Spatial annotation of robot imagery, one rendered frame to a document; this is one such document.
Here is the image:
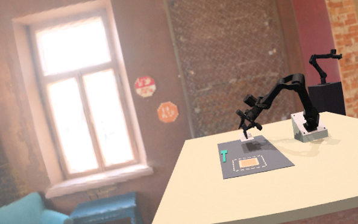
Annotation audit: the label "cream tile with dark blue rectangle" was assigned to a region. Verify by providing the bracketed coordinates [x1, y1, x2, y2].
[239, 158, 259, 169]

